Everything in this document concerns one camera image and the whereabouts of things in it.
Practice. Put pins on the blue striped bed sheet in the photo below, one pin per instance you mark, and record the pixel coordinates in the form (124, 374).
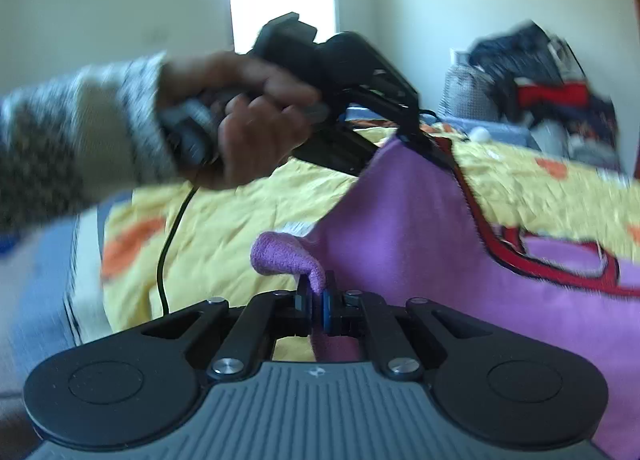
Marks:
(45, 290)

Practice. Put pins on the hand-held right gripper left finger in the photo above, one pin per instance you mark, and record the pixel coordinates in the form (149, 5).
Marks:
(306, 307)

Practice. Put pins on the yellow printed blanket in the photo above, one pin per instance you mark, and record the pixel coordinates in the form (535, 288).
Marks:
(215, 220)

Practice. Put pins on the person's left hand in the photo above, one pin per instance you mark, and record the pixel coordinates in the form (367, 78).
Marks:
(250, 140)

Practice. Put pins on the purple sweater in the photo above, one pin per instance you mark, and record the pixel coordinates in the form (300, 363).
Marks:
(440, 265)

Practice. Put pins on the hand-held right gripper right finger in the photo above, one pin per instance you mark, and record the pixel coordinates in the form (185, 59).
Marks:
(330, 309)

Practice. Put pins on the grey checkered pillow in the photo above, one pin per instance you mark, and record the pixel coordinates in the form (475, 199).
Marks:
(465, 92)

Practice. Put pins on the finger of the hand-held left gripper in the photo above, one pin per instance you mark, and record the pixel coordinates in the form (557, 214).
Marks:
(395, 95)
(335, 150)

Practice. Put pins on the pile of dark clothes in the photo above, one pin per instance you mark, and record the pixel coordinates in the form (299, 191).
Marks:
(545, 80)

